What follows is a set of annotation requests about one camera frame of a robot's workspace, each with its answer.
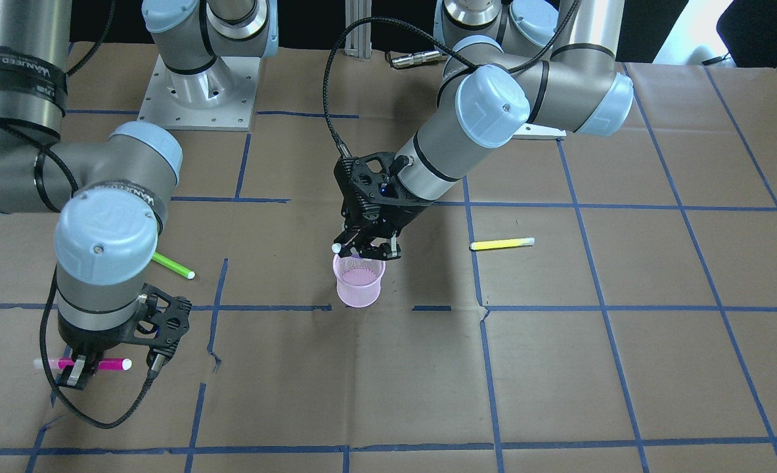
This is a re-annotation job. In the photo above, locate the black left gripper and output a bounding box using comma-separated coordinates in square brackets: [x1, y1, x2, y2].
[334, 152, 432, 261]

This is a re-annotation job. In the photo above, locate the purple pen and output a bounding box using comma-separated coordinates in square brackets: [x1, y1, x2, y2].
[331, 242, 359, 258]

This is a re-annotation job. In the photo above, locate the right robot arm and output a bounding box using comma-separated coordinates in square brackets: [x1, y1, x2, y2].
[0, 1, 279, 389]

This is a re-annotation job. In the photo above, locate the green pen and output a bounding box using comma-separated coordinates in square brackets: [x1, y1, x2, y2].
[152, 252, 196, 281]

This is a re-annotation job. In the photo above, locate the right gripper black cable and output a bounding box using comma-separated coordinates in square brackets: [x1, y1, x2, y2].
[0, 0, 166, 430]

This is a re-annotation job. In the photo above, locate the aluminium frame post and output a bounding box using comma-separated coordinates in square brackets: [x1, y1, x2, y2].
[344, 0, 372, 62]

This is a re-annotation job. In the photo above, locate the yellow pen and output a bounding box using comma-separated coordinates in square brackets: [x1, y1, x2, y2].
[469, 237, 535, 252]

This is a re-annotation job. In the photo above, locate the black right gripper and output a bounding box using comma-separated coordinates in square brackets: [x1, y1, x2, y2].
[55, 284, 191, 390]

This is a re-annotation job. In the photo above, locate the pink mesh cup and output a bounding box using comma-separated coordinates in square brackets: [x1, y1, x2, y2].
[333, 255, 386, 307]

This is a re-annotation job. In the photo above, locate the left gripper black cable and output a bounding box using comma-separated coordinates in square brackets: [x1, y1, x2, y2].
[322, 0, 579, 158]

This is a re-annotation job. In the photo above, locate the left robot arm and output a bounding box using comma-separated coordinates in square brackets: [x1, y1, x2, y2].
[331, 1, 634, 261]

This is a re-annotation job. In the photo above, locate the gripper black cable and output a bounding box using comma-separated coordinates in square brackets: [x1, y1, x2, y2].
[0, 0, 166, 430]
[322, 0, 579, 158]

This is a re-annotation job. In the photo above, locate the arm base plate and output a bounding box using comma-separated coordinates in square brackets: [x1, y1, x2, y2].
[512, 123, 567, 141]
[138, 56, 262, 132]

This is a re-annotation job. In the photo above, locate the pink pen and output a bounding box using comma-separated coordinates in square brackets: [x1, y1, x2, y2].
[48, 357, 133, 371]

